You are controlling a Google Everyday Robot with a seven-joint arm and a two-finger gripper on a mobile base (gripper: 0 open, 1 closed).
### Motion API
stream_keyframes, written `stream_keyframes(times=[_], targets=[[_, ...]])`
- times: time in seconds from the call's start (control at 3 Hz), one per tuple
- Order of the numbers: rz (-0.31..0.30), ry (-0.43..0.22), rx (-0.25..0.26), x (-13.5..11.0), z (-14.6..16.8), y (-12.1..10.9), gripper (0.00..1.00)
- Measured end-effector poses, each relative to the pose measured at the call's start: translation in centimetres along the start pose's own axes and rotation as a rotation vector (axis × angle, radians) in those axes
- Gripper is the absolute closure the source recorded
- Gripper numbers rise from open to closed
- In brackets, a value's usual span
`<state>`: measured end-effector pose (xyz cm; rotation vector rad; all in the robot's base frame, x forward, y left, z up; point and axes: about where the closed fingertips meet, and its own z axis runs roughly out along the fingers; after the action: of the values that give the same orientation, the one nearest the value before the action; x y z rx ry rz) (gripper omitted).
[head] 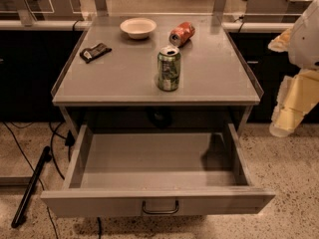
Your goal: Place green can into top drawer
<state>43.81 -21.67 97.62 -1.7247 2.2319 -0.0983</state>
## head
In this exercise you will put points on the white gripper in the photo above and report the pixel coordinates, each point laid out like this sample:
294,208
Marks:
306,41

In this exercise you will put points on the green soda can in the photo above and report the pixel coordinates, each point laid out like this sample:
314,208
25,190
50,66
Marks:
169,68

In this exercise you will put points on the orange soda can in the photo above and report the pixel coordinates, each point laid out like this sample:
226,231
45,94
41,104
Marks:
180,34

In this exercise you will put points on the open grey top drawer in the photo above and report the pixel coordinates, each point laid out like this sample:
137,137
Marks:
112,174

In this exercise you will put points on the grey cabinet table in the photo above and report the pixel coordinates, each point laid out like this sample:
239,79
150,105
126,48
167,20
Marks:
212,71

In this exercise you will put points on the white paper bowl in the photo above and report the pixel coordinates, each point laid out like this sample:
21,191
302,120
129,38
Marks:
138,28

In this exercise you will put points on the dark snack bag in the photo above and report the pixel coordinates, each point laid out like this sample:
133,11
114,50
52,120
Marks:
93,53

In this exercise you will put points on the black rod on floor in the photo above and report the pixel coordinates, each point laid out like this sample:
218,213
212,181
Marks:
20,213

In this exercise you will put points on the metal drawer handle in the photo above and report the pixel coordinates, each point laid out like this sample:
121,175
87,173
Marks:
160,207

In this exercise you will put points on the white horizontal rail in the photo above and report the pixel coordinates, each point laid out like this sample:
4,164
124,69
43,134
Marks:
82,25

